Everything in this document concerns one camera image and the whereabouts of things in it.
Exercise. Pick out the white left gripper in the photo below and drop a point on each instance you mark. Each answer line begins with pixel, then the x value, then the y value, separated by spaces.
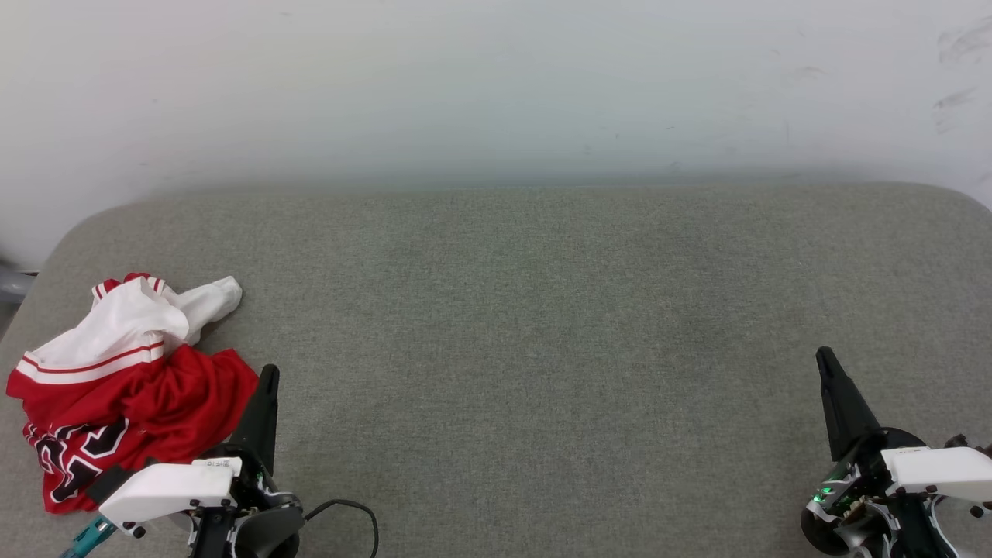
pixel 178 484

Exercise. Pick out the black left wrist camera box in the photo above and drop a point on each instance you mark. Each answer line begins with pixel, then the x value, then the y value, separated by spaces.
pixel 108 482

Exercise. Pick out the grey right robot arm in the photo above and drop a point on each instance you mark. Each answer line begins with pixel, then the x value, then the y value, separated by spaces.
pixel 868 540

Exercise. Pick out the red and white basketball jersey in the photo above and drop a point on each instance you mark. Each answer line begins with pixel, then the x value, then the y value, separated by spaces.
pixel 155 403

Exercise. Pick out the teal left camera connector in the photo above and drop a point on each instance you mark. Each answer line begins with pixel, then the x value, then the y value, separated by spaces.
pixel 91 535

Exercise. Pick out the grey fabric sofa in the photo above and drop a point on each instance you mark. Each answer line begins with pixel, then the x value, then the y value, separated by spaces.
pixel 542 349

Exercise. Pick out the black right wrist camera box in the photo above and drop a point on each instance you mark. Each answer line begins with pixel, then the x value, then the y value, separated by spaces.
pixel 969 446

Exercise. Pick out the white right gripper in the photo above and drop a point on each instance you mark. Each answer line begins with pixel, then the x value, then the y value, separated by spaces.
pixel 938 473

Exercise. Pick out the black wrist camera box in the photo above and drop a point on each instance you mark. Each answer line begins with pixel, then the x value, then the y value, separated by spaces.
pixel 108 482
pixel 969 446

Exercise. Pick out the grey metal pipe rail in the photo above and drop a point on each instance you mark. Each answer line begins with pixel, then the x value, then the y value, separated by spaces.
pixel 12 283

